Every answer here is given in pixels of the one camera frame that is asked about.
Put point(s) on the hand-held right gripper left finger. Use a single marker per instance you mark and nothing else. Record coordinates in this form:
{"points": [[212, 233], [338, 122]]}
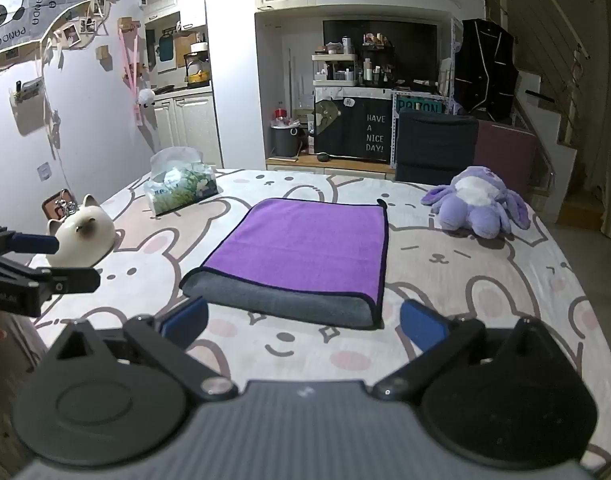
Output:
{"points": [[184, 319]]}

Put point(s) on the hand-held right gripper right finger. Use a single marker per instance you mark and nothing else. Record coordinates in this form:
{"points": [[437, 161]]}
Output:
{"points": [[421, 324]]}

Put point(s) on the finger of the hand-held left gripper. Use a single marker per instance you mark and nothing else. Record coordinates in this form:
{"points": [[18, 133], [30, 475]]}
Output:
{"points": [[67, 280], [32, 243]]}

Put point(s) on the purple and grey towel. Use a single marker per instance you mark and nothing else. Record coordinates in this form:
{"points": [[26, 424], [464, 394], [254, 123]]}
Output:
{"points": [[305, 250]]}

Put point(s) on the white ceramic cat figurine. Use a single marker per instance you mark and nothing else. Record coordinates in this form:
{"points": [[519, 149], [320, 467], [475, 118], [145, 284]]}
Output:
{"points": [[82, 240]]}

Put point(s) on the brown tray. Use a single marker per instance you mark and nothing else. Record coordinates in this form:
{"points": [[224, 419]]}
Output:
{"points": [[52, 202]]}

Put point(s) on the green floral tissue box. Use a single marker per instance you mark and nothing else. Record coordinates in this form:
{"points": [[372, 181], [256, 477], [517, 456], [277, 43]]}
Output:
{"points": [[183, 187]]}

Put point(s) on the purple plush rabbit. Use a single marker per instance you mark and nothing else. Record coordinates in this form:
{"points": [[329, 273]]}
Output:
{"points": [[473, 200]]}

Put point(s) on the dark fabric chair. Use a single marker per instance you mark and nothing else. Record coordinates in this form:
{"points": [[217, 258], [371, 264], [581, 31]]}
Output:
{"points": [[435, 145]]}

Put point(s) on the mauve folded mat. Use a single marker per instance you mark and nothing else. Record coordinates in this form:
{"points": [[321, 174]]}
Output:
{"points": [[505, 155]]}

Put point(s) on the white kitchen base cabinet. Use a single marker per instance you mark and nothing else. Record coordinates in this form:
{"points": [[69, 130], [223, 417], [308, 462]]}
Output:
{"points": [[188, 125]]}

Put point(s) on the black lettered curtain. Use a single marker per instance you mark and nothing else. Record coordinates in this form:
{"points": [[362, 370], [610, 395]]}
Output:
{"points": [[355, 132]]}

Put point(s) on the grey trash bin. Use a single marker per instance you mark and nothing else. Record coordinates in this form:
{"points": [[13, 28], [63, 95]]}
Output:
{"points": [[284, 141]]}

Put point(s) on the green sign plate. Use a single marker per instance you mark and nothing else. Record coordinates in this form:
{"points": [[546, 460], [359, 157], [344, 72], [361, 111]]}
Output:
{"points": [[419, 106]]}

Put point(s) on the yellow pot with lid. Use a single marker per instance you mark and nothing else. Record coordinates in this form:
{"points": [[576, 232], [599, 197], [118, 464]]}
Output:
{"points": [[197, 74]]}

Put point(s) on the black hanging jacket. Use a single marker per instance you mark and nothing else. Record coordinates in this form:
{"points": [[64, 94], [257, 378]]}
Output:
{"points": [[485, 70]]}

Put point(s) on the white cosmetics rack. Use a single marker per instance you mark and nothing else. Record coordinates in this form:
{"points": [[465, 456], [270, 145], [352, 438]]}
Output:
{"points": [[335, 70]]}

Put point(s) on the small white wall plush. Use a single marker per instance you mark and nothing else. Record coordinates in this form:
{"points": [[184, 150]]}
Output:
{"points": [[147, 97]]}

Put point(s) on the panda wall poster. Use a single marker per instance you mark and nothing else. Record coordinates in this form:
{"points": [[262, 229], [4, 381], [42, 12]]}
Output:
{"points": [[20, 5]]}

